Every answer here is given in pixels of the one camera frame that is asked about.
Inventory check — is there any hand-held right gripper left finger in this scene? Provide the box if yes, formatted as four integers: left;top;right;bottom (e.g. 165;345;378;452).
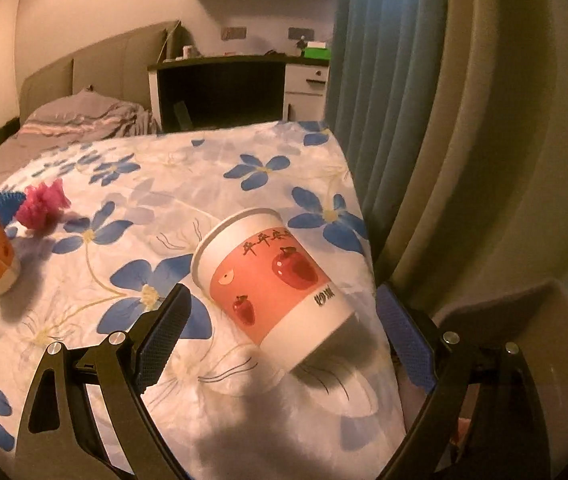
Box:
14;282;192;480

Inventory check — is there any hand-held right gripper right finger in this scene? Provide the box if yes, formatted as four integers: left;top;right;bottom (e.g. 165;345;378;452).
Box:
376;282;552;480

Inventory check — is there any pink apple print paper cup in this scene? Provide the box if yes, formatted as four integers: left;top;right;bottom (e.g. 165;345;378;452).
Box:
190;207;353;375

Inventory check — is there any grey trash bin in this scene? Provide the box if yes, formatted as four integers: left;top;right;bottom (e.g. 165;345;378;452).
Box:
404;278;568;480

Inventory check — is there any blue floral blanket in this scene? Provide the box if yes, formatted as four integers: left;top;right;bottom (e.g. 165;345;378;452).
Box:
0;120;415;480

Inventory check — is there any pink foam net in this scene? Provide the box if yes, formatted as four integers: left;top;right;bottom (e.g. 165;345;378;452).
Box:
15;178;71;233

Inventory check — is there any grey curtain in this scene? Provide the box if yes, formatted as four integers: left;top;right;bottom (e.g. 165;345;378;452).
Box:
374;0;568;461

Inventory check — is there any blue curtain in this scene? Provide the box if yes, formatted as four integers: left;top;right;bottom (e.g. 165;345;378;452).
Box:
324;0;460;261

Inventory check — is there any white drawer cabinet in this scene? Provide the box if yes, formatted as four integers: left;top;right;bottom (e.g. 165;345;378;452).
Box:
283;64;329;122

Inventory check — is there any dark wooden desk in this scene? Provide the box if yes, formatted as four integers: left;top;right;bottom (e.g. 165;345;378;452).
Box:
148;55;332;131

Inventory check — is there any black nightstand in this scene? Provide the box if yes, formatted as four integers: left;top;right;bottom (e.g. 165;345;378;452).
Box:
0;116;20;146

